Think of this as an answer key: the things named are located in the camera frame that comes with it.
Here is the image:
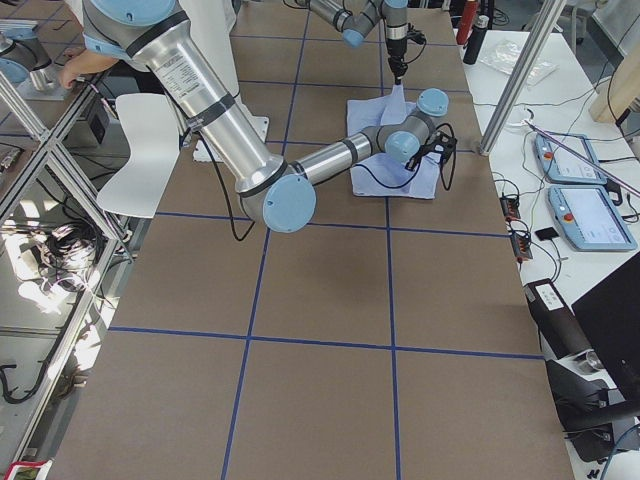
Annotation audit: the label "lower blue teach pendant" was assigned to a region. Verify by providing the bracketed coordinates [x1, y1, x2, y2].
[547, 185, 637, 252]

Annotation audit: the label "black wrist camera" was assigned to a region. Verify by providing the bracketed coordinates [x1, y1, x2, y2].
[426, 131, 457, 165]
[406, 23, 427, 46]

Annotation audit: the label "clear plastic bag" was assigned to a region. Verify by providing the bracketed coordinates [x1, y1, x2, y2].
[479, 40, 558, 86]

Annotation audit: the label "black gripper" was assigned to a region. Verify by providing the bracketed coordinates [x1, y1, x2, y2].
[405, 145, 431, 172]
[385, 24, 406, 85]

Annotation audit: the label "blue teach pendant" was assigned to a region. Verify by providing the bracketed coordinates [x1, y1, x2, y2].
[534, 134, 607, 186]
[547, 185, 637, 252]

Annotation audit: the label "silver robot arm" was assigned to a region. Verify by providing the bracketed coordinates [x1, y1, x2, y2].
[295, 0, 410, 85]
[82, 1, 449, 233]

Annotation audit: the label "white plastic chair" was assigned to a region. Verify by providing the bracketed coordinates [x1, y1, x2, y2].
[97, 93, 180, 218]

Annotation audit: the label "upper blue teach pendant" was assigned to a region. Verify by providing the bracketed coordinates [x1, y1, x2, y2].
[534, 134, 607, 186]

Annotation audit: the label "red bottle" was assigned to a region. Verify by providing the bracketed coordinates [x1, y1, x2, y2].
[456, 0, 479, 45]

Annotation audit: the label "standing person black trousers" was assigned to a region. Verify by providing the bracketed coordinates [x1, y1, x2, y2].
[58, 0, 119, 89]

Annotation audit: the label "black monitor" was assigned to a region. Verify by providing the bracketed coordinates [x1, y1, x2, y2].
[572, 255, 639, 399]

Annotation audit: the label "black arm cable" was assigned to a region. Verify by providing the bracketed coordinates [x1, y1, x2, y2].
[354, 127, 459, 194]

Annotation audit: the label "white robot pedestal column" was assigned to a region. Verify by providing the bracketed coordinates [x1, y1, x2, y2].
[180, 0, 269, 141]

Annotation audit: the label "black bottle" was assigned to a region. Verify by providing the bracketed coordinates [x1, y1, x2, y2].
[462, 15, 489, 65]

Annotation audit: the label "light blue striped shirt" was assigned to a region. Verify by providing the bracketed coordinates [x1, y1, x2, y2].
[346, 82, 438, 201]

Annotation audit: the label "aluminium frame post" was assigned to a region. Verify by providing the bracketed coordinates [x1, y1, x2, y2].
[478, 0, 566, 156]

